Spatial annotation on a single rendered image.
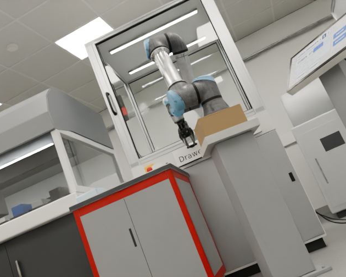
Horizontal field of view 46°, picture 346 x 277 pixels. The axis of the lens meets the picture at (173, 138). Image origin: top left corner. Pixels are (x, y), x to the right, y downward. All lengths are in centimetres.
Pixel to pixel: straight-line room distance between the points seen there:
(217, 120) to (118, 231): 80
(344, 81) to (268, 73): 367
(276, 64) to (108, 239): 448
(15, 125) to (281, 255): 196
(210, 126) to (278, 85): 419
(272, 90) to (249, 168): 418
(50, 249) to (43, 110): 93
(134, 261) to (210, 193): 78
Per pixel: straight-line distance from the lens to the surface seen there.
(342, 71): 257
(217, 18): 304
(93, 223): 230
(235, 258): 273
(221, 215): 272
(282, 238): 197
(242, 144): 200
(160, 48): 233
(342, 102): 259
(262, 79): 615
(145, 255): 221
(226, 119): 199
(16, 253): 301
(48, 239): 289
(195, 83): 212
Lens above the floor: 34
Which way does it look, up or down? 14 degrees up
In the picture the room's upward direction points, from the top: 22 degrees counter-clockwise
